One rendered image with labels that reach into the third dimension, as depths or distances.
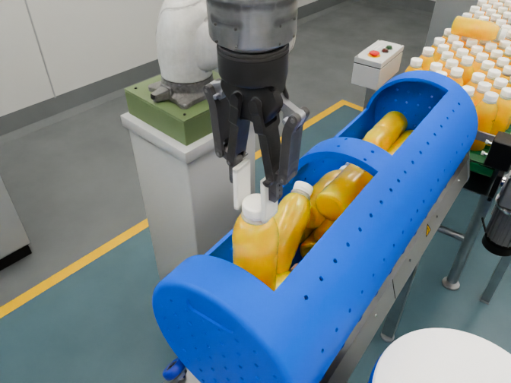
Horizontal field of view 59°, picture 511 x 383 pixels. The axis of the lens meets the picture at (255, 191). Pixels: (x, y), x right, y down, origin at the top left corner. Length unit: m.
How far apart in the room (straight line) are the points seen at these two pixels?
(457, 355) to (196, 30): 0.98
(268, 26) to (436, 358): 0.61
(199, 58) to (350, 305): 0.84
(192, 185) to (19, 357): 1.17
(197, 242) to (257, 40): 1.16
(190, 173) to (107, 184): 1.61
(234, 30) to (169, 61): 0.90
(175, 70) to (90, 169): 1.85
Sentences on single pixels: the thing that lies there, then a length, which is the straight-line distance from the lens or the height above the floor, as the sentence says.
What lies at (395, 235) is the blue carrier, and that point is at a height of 1.15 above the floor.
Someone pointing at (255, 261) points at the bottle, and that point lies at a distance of 0.64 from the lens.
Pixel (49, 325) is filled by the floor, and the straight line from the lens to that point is 2.27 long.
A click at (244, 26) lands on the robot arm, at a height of 1.57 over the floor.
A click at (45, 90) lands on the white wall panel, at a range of 3.69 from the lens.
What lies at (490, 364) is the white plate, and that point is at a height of 1.04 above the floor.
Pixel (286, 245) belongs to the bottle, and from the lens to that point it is 0.84.
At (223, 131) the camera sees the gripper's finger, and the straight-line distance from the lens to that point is 0.56.
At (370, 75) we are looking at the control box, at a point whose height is 1.05.
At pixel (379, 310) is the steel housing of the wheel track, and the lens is 1.08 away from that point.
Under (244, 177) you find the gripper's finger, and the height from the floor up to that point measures 1.36.
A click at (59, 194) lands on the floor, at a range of 2.95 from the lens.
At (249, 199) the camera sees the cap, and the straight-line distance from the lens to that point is 0.61.
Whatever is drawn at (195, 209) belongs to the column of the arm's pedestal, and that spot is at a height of 0.77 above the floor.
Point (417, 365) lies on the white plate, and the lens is 0.83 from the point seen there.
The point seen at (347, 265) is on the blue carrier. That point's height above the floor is 1.19.
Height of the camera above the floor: 1.72
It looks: 39 degrees down
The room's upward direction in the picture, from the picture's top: straight up
